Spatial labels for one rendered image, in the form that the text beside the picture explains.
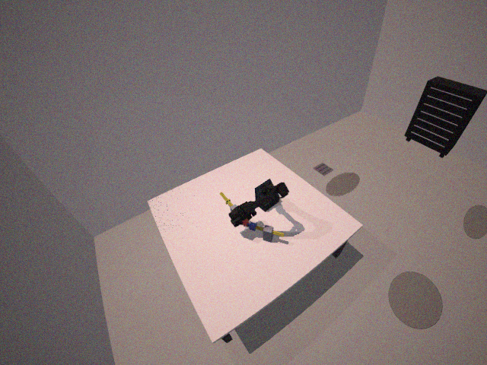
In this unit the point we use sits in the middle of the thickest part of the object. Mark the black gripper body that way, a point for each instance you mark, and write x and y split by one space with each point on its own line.
239 221

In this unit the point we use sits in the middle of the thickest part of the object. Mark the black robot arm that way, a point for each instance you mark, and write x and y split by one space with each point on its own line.
248 208

